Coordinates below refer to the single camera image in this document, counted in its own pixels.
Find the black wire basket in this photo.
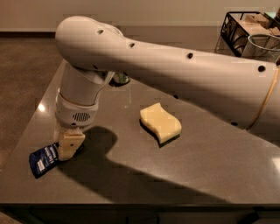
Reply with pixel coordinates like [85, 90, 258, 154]
[220, 11, 280, 57]

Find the yellow sponge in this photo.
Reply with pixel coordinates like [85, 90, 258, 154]
[140, 102, 182, 144]

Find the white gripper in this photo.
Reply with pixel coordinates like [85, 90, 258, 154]
[53, 94, 98, 161]

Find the blue rxbar wrapper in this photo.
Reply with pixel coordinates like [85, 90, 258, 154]
[29, 143, 59, 179]

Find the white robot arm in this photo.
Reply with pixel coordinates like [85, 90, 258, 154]
[55, 16, 280, 144]

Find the clear glass bowl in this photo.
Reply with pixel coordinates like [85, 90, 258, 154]
[241, 34, 280, 64]

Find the green soda can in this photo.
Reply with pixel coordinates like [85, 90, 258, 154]
[111, 73, 130, 86]

